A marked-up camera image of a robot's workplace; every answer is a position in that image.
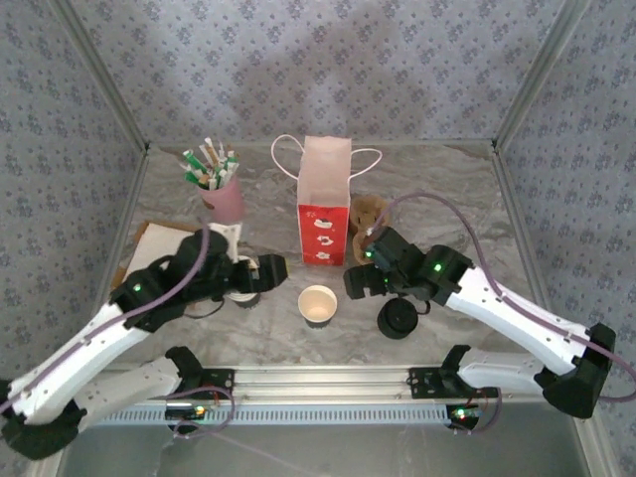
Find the black paper coffee cup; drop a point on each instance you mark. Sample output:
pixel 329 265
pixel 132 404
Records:
pixel 317 305

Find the red white paper bag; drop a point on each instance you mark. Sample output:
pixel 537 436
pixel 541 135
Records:
pixel 323 238

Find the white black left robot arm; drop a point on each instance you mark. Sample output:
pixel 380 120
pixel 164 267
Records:
pixel 74 358

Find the black cup lid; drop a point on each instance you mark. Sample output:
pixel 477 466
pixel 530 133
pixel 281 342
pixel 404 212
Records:
pixel 396 320

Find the white napkin stack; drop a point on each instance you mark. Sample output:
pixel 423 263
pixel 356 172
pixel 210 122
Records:
pixel 154 246

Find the brown cardboard tray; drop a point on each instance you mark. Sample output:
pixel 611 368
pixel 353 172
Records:
pixel 128 266

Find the pink straw holder cup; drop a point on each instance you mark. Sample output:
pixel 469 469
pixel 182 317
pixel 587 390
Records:
pixel 223 201

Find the green white wrapped straw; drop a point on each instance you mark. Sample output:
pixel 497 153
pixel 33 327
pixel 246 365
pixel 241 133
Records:
pixel 191 158
pixel 193 177
pixel 229 168

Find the left controller board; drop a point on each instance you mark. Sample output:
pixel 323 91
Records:
pixel 186 411

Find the controller board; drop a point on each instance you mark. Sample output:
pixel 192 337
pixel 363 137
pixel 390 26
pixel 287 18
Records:
pixel 464 413
pixel 186 411

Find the right controller board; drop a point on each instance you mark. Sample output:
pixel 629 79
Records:
pixel 464 413

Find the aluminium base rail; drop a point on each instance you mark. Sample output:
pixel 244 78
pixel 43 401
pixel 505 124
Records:
pixel 318 382

